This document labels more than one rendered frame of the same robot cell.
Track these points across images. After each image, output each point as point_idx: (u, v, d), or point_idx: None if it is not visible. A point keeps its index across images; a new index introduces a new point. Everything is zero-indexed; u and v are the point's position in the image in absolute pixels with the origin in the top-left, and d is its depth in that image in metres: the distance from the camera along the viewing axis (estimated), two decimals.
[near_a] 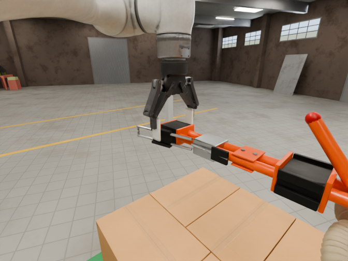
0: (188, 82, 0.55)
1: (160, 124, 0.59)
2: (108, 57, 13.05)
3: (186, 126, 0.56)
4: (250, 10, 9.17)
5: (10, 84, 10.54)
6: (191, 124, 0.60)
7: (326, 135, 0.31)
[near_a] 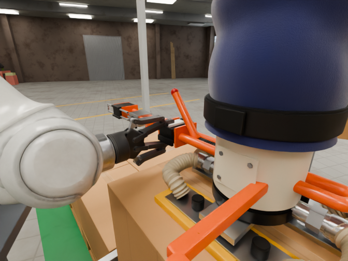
0: (136, 156, 0.52)
1: (114, 104, 0.82)
2: None
3: (130, 105, 0.79)
4: None
5: (8, 79, 10.99)
6: None
7: (178, 101, 0.52)
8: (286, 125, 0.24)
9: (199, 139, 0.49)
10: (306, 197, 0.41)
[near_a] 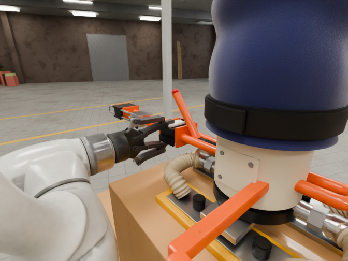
0: (135, 156, 0.52)
1: (115, 104, 0.82)
2: (107, 54, 12.92)
3: (131, 106, 0.79)
4: None
5: (8, 80, 10.41)
6: None
7: (178, 101, 0.52)
8: (286, 124, 0.24)
9: (200, 139, 0.49)
10: (307, 197, 0.41)
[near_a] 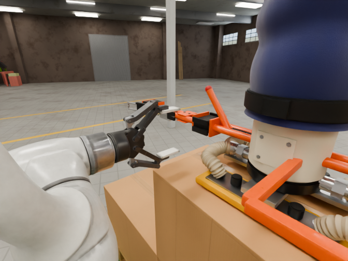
0: (132, 158, 0.51)
1: (142, 101, 0.90)
2: (109, 54, 13.06)
3: (158, 102, 0.87)
4: (251, 5, 9.18)
5: (11, 80, 10.55)
6: (168, 148, 0.60)
7: (212, 97, 0.60)
8: (322, 110, 0.32)
9: (232, 129, 0.57)
10: (327, 176, 0.49)
